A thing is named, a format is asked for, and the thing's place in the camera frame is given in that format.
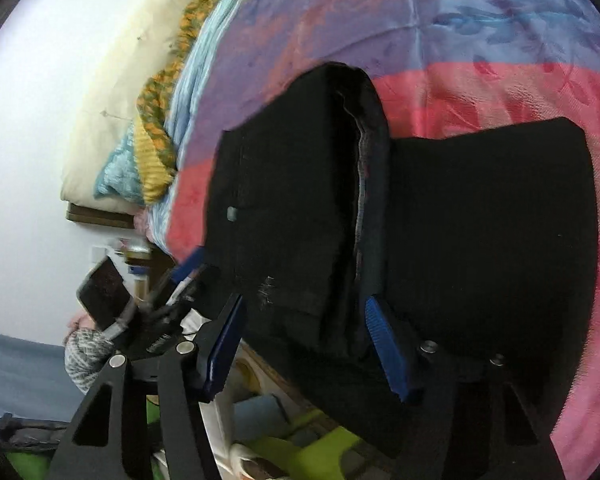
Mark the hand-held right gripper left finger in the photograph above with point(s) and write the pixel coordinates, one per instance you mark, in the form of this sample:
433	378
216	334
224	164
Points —
225	345

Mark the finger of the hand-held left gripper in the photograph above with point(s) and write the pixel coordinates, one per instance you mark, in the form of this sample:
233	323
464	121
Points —
192	285
187	263

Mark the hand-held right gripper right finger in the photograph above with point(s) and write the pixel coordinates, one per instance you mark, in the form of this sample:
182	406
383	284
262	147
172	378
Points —
387	355

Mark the black pants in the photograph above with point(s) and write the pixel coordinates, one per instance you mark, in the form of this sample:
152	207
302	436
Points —
480	235

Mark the person's left forearm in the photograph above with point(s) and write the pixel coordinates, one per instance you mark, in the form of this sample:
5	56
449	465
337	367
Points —
87	360

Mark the lime green plastic item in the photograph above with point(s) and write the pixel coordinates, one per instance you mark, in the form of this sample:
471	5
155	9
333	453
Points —
330	447

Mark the teal floral pillow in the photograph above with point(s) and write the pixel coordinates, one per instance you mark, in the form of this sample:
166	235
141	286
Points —
115	175

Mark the yellow floral blanket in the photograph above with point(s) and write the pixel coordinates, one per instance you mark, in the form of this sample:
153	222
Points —
152	145

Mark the cream padded headboard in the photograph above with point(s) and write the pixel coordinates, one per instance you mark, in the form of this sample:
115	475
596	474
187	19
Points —
130	85

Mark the green chair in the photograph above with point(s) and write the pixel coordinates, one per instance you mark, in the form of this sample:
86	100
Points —
25	467

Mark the light blue striped sheet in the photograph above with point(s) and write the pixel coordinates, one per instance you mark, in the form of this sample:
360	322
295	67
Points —
205	60

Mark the colourful floral bedspread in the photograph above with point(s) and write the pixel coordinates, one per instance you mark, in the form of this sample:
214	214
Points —
480	35

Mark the dark wooden bed frame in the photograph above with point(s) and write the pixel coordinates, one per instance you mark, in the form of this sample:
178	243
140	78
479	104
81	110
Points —
95	215

